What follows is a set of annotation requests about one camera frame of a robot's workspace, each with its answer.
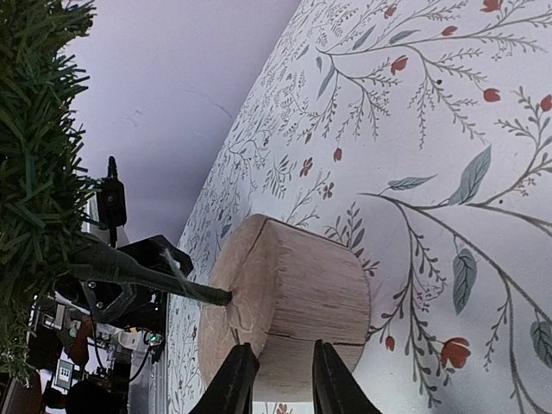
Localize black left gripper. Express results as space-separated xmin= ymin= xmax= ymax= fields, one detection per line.
xmin=55 ymin=235 xmax=193 ymax=323

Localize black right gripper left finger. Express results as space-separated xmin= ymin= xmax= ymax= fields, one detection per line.
xmin=196 ymin=342 xmax=260 ymax=414

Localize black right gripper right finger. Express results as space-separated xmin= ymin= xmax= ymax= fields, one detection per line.
xmin=312 ymin=340 xmax=381 ymax=414

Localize wooden tree stump base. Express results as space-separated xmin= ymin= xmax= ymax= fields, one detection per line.
xmin=198 ymin=214 xmax=371 ymax=403

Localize small green christmas tree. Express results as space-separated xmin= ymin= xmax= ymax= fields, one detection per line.
xmin=0 ymin=0 xmax=232 ymax=385

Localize floral patterned table mat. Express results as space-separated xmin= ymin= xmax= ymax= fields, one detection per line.
xmin=179 ymin=1 xmax=551 ymax=413

